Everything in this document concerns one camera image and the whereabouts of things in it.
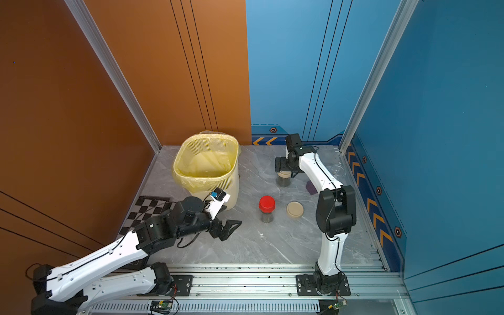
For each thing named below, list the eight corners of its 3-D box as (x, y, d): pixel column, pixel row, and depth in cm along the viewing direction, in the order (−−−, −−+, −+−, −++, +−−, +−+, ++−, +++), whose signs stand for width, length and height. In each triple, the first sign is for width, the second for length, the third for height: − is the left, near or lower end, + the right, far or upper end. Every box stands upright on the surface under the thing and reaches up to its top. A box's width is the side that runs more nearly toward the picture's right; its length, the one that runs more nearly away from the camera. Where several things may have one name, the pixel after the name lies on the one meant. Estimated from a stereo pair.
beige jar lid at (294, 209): (293, 219, 93) (294, 217, 91) (284, 208, 96) (284, 206, 94) (304, 211, 95) (305, 209, 93) (295, 201, 99) (296, 198, 97)
